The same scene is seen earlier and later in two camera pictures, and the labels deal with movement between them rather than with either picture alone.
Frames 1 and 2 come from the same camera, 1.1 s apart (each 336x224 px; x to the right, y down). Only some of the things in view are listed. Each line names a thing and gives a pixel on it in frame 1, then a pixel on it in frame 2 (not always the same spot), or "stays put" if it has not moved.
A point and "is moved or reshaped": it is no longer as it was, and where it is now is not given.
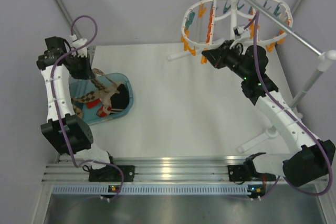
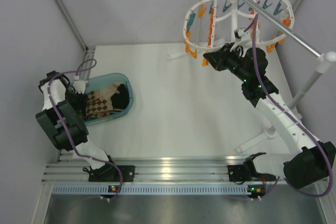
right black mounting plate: x=236 y=172 stays put
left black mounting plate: x=111 y=173 stays put
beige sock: x=105 y=94 stays put
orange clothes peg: x=203 y=60 is moved or reshaped
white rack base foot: x=272 y=132 stays put
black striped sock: x=120 y=101 stays put
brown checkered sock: x=96 y=82 → x=96 y=107
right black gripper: x=217 y=56 stays put
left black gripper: x=86 y=73 → x=81 y=104
